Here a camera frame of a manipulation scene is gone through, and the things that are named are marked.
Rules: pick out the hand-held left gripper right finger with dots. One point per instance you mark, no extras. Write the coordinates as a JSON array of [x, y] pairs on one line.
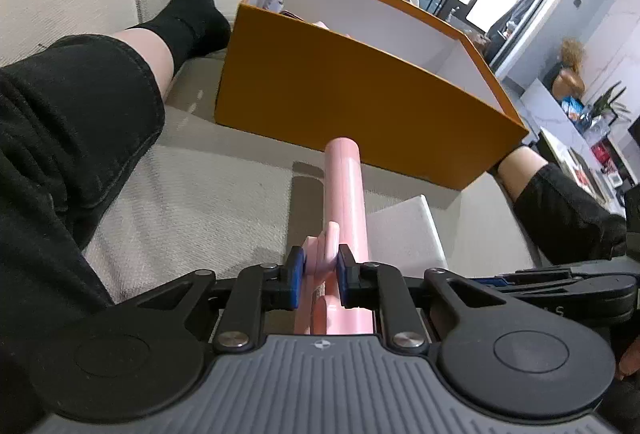
[[346, 279]]

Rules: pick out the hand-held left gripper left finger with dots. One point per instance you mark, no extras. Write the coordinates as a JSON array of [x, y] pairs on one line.
[[295, 279]]

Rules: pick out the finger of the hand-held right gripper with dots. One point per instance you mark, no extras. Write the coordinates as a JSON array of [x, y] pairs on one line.
[[595, 294], [575, 272]]

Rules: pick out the pink selfie stick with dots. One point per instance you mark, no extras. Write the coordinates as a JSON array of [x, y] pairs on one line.
[[345, 194]]

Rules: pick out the orange cardboard box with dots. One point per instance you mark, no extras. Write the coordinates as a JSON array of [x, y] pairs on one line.
[[350, 104]]

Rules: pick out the person's right hand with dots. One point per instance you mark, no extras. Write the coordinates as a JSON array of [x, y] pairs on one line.
[[630, 359]]

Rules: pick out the person's right leg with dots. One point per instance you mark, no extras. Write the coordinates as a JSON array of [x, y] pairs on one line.
[[555, 204]]

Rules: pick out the person's leg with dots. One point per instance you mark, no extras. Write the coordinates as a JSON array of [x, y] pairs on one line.
[[555, 204], [75, 124]]

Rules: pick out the white flat box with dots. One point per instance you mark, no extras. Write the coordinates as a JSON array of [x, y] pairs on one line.
[[405, 234]]

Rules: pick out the red box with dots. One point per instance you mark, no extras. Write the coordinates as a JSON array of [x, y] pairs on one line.
[[602, 151]]

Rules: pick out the beige sofa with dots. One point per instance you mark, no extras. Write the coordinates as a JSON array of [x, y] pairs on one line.
[[200, 194]]

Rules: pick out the black television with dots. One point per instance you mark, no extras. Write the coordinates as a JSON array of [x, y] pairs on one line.
[[634, 134]]

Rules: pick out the white marble cabinet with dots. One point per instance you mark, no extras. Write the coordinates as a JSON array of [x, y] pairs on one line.
[[545, 114]]

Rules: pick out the blue snack packet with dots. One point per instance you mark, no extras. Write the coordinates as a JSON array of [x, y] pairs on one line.
[[572, 109]]

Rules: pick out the green potted plant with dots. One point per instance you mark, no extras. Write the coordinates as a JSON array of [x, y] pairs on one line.
[[607, 104]]

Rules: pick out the gold vase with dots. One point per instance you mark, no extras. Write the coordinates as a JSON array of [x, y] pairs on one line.
[[569, 83]]

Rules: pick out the dried flowers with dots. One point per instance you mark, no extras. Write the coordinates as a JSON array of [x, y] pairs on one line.
[[572, 54]]

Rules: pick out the person's left leg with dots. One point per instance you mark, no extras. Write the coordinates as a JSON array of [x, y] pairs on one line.
[[75, 124]]

